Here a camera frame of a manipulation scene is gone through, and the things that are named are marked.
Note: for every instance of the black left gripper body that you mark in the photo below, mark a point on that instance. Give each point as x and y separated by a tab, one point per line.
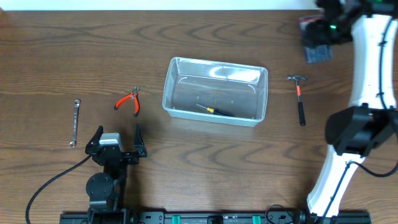
125	155

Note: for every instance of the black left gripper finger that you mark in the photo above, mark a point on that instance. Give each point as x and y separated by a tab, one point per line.
94	145
139	143

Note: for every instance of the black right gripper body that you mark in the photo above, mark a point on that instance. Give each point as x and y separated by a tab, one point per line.
326	32

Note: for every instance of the precision screwdriver set case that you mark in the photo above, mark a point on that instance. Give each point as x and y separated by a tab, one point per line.
321	53

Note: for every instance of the black yellow screwdriver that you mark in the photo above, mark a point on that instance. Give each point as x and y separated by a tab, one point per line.
214	110

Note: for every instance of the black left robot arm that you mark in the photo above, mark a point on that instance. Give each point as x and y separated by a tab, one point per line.
106	189

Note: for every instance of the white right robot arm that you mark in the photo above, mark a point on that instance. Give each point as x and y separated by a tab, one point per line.
371	115

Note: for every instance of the clear plastic container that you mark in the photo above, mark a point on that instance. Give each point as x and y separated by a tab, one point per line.
235	88

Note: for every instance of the silver combination wrench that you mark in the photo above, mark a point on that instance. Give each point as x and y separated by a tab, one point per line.
77	104

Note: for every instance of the claw hammer orange label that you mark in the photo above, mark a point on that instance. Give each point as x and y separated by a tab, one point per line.
296	79

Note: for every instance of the red handled cutting pliers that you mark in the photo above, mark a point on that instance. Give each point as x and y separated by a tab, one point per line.
133	94

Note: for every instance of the black mounting rail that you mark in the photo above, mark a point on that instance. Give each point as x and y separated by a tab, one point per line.
277	216

